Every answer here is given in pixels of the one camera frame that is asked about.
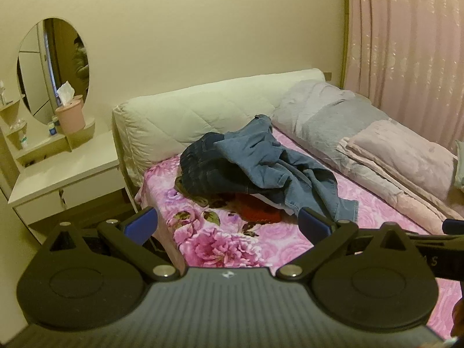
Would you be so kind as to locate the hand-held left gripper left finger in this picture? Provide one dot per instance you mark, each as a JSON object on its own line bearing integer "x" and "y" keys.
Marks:
{"x": 141, "y": 223}

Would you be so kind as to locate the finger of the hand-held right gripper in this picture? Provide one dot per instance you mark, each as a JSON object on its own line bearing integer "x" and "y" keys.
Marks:
{"x": 453, "y": 226}

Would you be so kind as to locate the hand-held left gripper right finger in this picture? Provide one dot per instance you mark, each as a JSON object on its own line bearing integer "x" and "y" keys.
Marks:
{"x": 313, "y": 223}

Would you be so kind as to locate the blue denim jeans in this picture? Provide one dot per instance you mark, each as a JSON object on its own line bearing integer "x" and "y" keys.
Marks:
{"x": 290, "y": 174}

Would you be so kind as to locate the green pillow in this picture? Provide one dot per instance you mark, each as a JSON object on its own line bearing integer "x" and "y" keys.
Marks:
{"x": 460, "y": 176}

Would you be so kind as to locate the red garment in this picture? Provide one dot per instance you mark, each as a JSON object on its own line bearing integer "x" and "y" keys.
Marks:
{"x": 257, "y": 213}

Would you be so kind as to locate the pink floral bed blanket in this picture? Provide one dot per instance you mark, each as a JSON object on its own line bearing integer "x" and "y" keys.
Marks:
{"x": 217, "y": 246}

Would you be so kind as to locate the dark navy garment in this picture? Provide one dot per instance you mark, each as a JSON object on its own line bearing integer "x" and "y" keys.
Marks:
{"x": 203, "y": 166}

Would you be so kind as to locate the pink folded blanket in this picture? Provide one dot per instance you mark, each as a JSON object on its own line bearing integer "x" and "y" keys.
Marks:
{"x": 406, "y": 156}

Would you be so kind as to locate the white dressing table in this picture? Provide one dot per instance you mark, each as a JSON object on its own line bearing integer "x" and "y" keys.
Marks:
{"x": 65, "y": 166}

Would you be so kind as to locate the grey pink quilt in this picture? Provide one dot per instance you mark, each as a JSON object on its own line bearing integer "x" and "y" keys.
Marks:
{"x": 326, "y": 123}

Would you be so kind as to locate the white padded headboard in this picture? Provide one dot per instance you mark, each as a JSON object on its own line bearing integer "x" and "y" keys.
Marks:
{"x": 203, "y": 112}

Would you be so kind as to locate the pink tissue holder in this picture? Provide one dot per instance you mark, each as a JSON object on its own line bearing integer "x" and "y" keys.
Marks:
{"x": 70, "y": 116}

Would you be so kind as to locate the small green white bottle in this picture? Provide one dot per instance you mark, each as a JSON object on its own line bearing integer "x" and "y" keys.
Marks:
{"x": 53, "y": 127}

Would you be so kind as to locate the white tissue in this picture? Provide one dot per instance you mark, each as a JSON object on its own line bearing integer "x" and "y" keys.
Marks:
{"x": 65, "y": 92}

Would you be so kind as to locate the oval mirror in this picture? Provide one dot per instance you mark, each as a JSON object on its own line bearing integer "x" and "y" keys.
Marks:
{"x": 40, "y": 69}

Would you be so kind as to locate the pink curtain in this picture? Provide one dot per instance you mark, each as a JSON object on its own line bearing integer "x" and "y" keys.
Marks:
{"x": 406, "y": 43}

